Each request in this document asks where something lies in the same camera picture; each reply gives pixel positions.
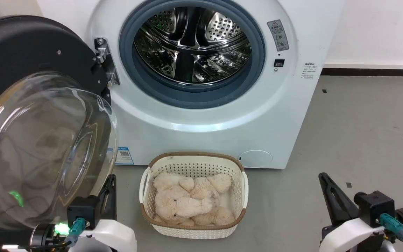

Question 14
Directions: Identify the black washer door glass bowl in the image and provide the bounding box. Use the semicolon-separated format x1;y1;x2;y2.
0;15;118;252

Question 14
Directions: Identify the small printed text sticker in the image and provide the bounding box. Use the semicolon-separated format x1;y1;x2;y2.
301;63;316;80

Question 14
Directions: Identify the right teal plug black cable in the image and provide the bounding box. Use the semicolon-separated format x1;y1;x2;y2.
379;213;403;252

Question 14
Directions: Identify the stainless steel washer drum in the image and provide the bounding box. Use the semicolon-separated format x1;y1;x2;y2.
133;6;253;86

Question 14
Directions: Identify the blue QR label sticker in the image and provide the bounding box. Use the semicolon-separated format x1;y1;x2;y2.
114;147;135;166

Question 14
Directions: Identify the white laundry basket brown rim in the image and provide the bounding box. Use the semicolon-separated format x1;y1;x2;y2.
139;152;249;240

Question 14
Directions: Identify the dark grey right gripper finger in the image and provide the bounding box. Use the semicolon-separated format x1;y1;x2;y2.
318;172;360;227

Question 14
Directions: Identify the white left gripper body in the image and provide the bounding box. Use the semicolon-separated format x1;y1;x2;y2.
77;219;137;252

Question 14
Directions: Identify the grey warning sticker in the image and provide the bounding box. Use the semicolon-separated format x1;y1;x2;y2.
267;20;290;52

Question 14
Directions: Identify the metal door hinge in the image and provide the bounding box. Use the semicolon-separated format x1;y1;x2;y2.
94;37;121;86

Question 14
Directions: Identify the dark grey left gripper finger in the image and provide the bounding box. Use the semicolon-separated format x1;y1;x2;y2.
107;174;117;220
98;189;110;220

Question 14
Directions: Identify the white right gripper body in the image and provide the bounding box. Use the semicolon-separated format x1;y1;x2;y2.
319;217;387;252

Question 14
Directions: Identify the beige plush teddy bear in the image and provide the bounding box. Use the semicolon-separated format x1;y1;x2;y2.
152;171;235;226

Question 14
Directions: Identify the round white filter cover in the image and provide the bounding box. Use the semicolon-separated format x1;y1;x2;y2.
238;150;273;168

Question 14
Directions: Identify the white front-load washing machine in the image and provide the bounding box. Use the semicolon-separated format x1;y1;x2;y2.
36;0;346;170

